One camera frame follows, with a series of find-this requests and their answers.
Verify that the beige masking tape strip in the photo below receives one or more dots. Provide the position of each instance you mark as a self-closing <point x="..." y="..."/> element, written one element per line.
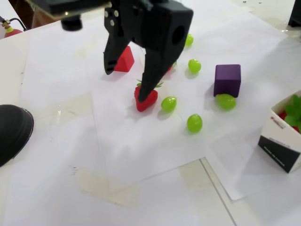
<point x="195" y="173"/>
<point x="70" y="108"/>
<point x="105" y="188"/>

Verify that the green plastic grape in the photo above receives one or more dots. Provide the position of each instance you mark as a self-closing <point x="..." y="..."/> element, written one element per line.
<point x="194" y="66"/>
<point x="225" y="102"/>
<point x="194" y="123"/>
<point x="168" y="104"/>
<point x="190" y="40"/>

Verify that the red plastic strawberry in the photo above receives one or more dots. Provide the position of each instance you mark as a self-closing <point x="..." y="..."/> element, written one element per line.
<point x="292" y="113"/>
<point x="170" y="69"/>
<point x="151" y="100"/>

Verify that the black round object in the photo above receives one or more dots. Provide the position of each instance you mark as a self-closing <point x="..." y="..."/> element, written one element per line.
<point x="11" y="134"/>

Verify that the purple wooden cube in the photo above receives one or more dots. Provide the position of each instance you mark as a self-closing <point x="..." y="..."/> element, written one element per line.
<point x="227" y="81"/>

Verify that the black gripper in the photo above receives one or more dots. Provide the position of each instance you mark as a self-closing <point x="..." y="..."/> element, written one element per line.
<point x="154" y="28"/>

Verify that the red fire extinguisher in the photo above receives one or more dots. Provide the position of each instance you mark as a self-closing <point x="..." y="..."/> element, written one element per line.
<point x="13" y="33"/>

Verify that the white and black cardboard box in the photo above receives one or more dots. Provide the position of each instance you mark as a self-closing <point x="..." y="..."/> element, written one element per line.
<point x="275" y="141"/>

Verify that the red wooden cube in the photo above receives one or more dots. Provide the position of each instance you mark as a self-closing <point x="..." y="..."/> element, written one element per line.
<point x="125" y="62"/>

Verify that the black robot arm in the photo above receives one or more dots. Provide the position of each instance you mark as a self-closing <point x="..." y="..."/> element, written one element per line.
<point x="295" y="11"/>

